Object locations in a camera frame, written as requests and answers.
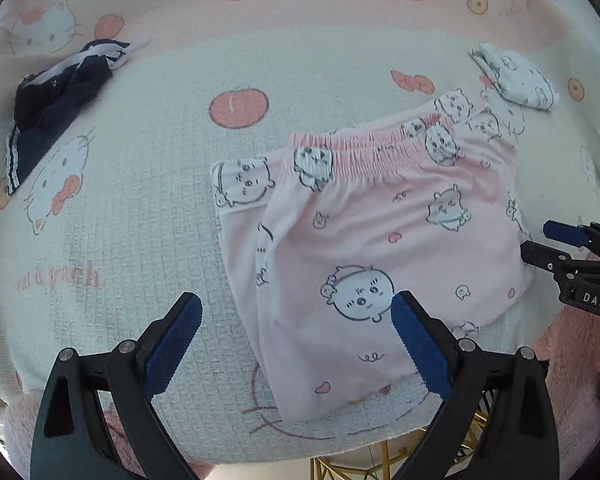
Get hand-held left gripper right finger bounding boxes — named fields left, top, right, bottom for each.
left=390, top=290, right=561, bottom=480

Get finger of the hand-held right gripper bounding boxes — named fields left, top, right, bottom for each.
left=542, top=219, right=597, bottom=249
left=520, top=241, right=577, bottom=274

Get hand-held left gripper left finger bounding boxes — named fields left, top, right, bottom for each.
left=30, top=291, right=203, bottom=480

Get pink bear printed pants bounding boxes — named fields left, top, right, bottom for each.
left=210, top=87, right=537, bottom=422

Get pink fleece clothing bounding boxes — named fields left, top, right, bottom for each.
left=2, top=305, right=600, bottom=480

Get pink white cat printed blanket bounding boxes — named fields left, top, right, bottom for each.
left=0, top=0, right=600, bottom=467

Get white printed folded garment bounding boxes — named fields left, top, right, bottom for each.
left=470, top=42, right=561, bottom=112

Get black white striped shorts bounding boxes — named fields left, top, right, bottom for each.
left=5, top=37, right=152, bottom=197

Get gold wire frame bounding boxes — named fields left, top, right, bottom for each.
left=312, top=455, right=407, bottom=480

